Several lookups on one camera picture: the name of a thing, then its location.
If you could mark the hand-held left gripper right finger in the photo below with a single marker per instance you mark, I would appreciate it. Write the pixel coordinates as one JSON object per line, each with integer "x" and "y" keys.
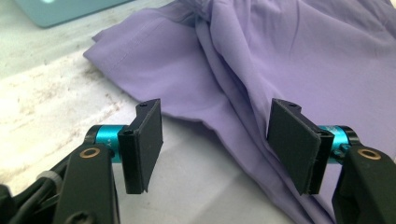
{"x": 295, "y": 146}

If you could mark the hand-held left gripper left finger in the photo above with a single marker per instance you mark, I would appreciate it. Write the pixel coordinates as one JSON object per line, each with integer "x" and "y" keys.
{"x": 143, "y": 149}

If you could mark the purple shorts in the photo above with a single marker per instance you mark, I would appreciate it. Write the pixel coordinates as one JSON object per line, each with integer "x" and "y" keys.
{"x": 264, "y": 56}

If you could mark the light blue plastic basket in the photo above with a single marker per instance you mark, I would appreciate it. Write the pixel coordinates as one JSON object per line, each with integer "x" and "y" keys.
{"x": 62, "y": 11}

